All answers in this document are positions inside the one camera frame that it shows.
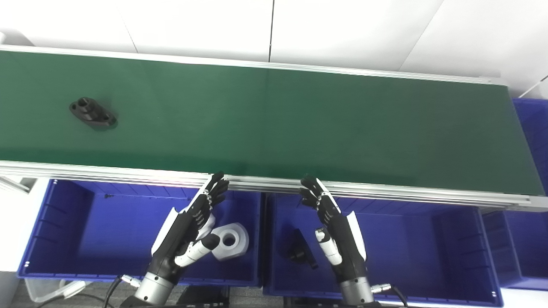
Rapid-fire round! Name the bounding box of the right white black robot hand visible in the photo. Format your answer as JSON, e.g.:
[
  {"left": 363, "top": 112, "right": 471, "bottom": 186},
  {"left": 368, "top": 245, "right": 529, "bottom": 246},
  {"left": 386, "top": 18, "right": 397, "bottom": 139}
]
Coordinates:
[{"left": 299, "top": 175, "right": 369, "bottom": 283}]

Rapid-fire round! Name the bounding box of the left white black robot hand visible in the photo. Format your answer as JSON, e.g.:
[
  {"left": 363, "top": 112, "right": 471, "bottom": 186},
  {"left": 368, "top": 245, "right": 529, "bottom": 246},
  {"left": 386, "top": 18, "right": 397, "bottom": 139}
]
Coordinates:
[{"left": 150, "top": 172, "right": 230, "bottom": 281}]

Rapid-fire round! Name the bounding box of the black flanged machine part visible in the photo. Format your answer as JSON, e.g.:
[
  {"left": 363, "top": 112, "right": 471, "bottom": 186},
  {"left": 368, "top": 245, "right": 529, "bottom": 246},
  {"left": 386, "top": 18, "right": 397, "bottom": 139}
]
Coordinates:
[{"left": 69, "top": 97, "right": 118, "bottom": 131}]

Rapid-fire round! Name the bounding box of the white cylindrical machine part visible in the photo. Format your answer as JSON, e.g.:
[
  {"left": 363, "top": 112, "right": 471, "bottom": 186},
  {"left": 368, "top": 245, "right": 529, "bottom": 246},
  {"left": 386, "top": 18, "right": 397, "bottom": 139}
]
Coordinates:
[{"left": 209, "top": 222, "right": 250, "bottom": 262}]

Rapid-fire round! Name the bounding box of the blue plastic bin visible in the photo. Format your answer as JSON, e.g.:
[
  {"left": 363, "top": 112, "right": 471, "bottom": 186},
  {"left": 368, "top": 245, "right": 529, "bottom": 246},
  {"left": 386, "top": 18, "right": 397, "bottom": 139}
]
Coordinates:
[
  {"left": 17, "top": 179, "right": 263, "bottom": 287},
  {"left": 262, "top": 192, "right": 504, "bottom": 308},
  {"left": 482, "top": 98, "right": 548, "bottom": 291}
]

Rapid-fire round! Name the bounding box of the green conveyor belt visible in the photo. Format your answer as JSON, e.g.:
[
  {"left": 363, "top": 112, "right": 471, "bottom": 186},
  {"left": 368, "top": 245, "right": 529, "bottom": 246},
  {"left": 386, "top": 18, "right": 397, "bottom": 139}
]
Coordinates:
[{"left": 0, "top": 50, "right": 545, "bottom": 195}]

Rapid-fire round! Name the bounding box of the grey conveyor end housing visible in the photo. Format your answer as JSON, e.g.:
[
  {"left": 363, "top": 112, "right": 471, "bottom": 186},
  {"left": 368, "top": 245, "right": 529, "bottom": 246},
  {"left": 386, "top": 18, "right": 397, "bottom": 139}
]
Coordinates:
[{"left": 0, "top": 32, "right": 34, "bottom": 47}]

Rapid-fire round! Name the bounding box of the clear plastic container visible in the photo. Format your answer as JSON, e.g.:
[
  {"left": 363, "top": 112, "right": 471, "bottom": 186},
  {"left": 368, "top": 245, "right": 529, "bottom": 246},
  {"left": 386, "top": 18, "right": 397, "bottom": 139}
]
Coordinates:
[{"left": 24, "top": 278, "right": 91, "bottom": 304}]

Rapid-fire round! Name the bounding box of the white thin rod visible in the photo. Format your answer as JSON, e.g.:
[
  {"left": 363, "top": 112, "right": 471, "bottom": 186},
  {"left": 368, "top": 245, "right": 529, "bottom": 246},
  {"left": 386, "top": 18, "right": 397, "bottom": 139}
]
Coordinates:
[{"left": 519, "top": 74, "right": 548, "bottom": 99}]

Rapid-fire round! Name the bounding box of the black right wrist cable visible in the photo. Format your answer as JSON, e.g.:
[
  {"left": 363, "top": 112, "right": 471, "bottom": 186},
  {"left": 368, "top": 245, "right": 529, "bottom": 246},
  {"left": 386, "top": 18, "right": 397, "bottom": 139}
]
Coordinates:
[{"left": 370, "top": 283, "right": 410, "bottom": 308}]

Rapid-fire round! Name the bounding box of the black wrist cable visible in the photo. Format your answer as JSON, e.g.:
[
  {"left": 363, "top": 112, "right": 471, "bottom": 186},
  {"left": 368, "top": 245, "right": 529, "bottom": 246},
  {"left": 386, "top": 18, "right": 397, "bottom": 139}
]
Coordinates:
[
  {"left": 103, "top": 275, "right": 142, "bottom": 308},
  {"left": 370, "top": 283, "right": 410, "bottom": 308}
]

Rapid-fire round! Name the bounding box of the aluminium conveyor side rail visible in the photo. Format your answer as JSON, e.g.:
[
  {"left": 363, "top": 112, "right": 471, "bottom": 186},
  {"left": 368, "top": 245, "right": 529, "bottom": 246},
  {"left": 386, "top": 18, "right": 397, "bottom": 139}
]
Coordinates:
[
  {"left": 0, "top": 44, "right": 508, "bottom": 85},
  {"left": 0, "top": 160, "right": 548, "bottom": 213}
]

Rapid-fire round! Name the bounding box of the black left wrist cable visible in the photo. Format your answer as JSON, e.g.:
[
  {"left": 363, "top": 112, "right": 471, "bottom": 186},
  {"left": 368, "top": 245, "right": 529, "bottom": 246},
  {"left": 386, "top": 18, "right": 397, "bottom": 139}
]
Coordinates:
[{"left": 103, "top": 275, "right": 142, "bottom": 308}]

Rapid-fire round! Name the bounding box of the white conveyor support bracket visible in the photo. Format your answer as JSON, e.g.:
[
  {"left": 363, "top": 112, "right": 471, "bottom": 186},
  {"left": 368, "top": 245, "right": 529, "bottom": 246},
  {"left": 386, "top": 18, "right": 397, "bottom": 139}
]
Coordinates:
[{"left": 0, "top": 175, "right": 31, "bottom": 194}]

